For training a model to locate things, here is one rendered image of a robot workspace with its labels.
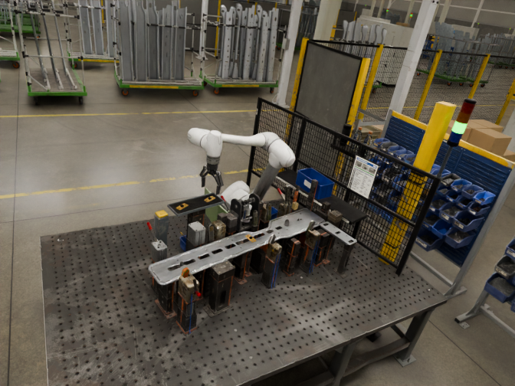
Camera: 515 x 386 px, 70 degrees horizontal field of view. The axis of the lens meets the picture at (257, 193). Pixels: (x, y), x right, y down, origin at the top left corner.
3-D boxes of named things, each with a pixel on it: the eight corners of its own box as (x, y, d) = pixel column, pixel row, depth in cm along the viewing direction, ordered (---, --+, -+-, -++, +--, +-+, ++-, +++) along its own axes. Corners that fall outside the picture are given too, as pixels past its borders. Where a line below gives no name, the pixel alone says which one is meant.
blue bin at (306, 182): (317, 199, 306) (320, 186, 300) (294, 183, 327) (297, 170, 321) (332, 196, 315) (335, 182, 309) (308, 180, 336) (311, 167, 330)
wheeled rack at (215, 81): (213, 95, 922) (219, 18, 838) (198, 84, 995) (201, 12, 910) (277, 94, 1017) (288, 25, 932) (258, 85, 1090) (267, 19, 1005)
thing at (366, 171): (368, 200, 293) (379, 165, 278) (346, 188, 307) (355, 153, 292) (369, 199, 294) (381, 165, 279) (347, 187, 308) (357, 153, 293)
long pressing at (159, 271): (163, 289, 202) (163, 288, 201) (145, 266, 216) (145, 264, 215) (327, 222, 286) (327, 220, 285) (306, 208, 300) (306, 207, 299)
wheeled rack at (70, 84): (88, 106, 731) (80, 7, 646) (29, 107, 683) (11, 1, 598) (76, 80, 871) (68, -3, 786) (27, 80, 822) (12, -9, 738)
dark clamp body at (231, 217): (224, 266, 269) (230, 222, 251) (214, 256, 278) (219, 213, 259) (236, 260, 276) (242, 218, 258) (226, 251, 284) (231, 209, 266)
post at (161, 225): (158, 273, 253) (159, 220, 232) (153, 267, 258) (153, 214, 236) (168, 269, 257) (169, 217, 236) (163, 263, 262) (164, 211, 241)
